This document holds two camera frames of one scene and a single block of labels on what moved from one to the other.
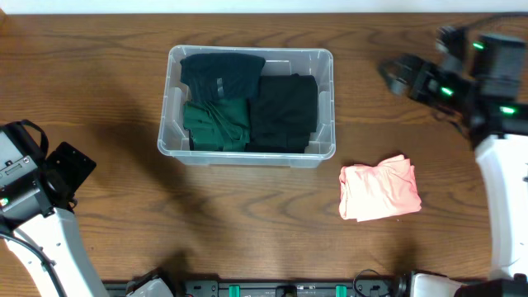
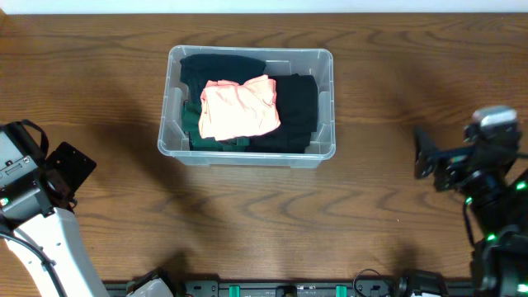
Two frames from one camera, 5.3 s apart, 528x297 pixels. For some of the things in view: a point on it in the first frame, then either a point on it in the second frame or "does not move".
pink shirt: x=370 y=191 → x=229 y=110
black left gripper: x=72 y=166 does not move
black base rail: x=400 y=287 does not move
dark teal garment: x=220 y=77 does not move
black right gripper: x=427 y=87 → x=465 y=162
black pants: x=284 y=116 does not move
